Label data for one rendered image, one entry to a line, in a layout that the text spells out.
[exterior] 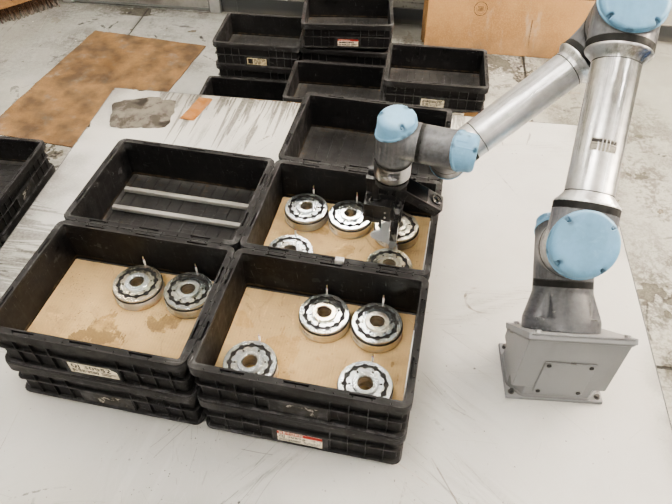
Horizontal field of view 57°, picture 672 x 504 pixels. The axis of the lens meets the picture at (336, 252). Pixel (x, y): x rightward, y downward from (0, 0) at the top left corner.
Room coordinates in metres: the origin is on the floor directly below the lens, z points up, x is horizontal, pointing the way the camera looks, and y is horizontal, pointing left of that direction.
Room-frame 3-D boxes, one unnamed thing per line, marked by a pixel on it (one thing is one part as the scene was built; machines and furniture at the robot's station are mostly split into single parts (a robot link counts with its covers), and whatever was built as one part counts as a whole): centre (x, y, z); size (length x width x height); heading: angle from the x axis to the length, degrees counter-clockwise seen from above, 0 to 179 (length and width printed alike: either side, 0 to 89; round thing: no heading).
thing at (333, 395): (0.70, 0.04, 0.92); 0.40 x 0.30 x 0.02; 78
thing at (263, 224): (0.99, -0.02, 0.87); 0.40 x 0.30 x 0.11; 78
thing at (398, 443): (0.70, 0.04, 0.76); 0.40 x 0.30 x 0.12; 78
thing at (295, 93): (2.26, 0.00, 0.31); 0.40 x 0.30 x 0.34; 82
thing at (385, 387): (0.60, -0.06, 0.86); 0.10 x 0.10 x 0.01
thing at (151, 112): (1.70, 0.64, 0.71); 0.22 x 0.19 x 0.01; 82
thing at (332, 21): (2.66, -0.05, 0.37); 0.42 x 0.34 x 0.46; 82
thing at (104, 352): (0.78, 0.43, 0.92); 0.40 x 0.30 x 0.02; 78
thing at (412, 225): (1.02, -0.14, 0.86); 0.10 x 0.10 x 0.01
